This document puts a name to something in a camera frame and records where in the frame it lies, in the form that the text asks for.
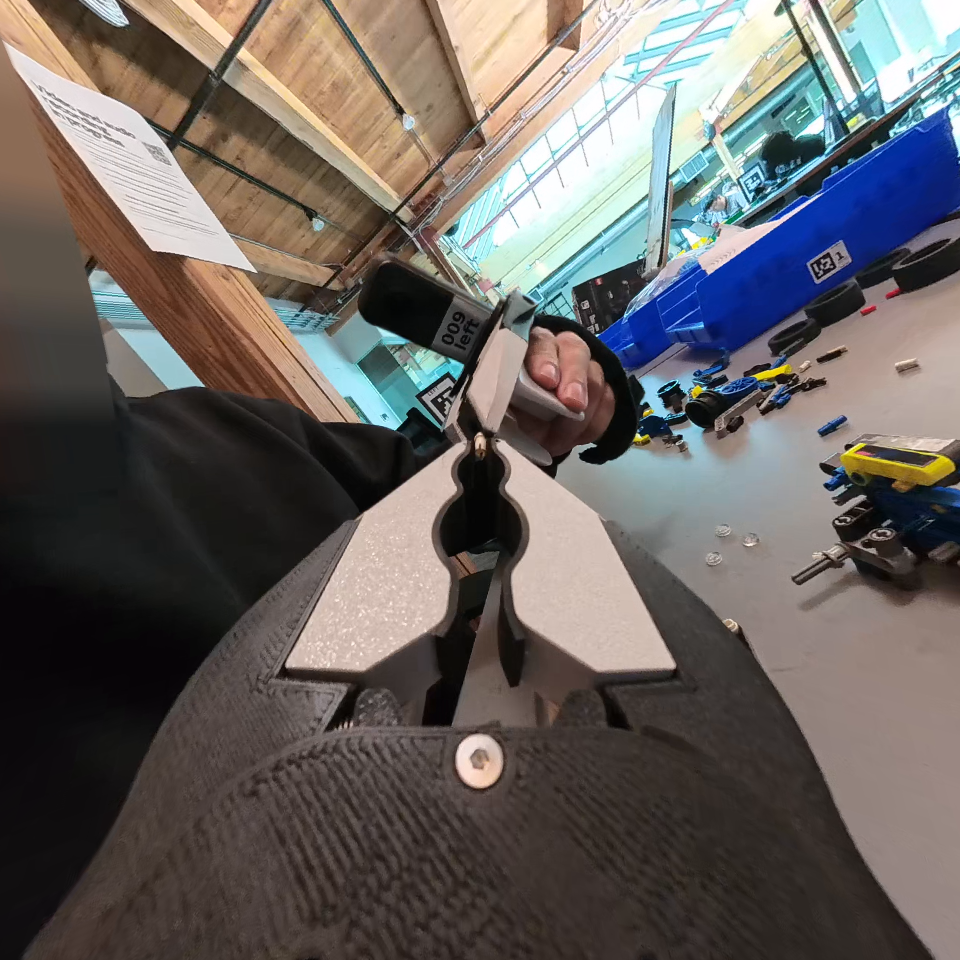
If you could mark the large blue plastic bin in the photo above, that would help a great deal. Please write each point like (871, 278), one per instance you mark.
(885, 210)

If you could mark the black lego tire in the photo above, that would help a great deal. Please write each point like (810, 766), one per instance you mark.
(793, 336)
(930, 262)
(834, 302)
(877, 268)

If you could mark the black lego box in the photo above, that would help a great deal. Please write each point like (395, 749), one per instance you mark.
(607, 296)

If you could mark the white paper notice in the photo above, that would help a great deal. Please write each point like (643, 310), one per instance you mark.
(135, 172)

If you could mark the printed marker tag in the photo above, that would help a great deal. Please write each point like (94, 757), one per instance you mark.
(436, 401)

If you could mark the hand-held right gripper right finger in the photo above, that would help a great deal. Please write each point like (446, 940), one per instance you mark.
(585, 600)

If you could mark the blue lego pin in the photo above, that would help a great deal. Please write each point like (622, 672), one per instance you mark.
(832, 426)

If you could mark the person's left hand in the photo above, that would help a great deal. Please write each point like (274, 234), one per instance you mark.
(581, 367)

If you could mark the blue yellow lego vehicle assembly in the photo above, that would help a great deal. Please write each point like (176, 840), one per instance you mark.
(892, 461)

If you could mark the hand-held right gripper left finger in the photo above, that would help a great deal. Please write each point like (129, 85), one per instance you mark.
(360, 600)

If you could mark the pile of loose lego pieces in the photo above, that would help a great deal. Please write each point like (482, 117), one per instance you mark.
(750, 384)

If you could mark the brown lego pin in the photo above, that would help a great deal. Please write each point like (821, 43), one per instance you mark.
(831, 354)

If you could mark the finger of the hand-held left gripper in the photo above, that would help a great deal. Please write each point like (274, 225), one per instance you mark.
(504, 382)
(480, 375)

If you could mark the wooden post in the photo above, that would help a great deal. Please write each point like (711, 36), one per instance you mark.
(225, 322)

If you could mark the small tan lego pin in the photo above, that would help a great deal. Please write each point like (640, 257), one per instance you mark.
(478, 444)

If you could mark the clear plastic bags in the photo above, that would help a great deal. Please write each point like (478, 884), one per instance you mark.
(697, 262)

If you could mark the white board panel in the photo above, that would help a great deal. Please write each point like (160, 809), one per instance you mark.
(661, 180)

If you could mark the small blue plastic bin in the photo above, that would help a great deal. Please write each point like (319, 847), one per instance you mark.
(652, 330)

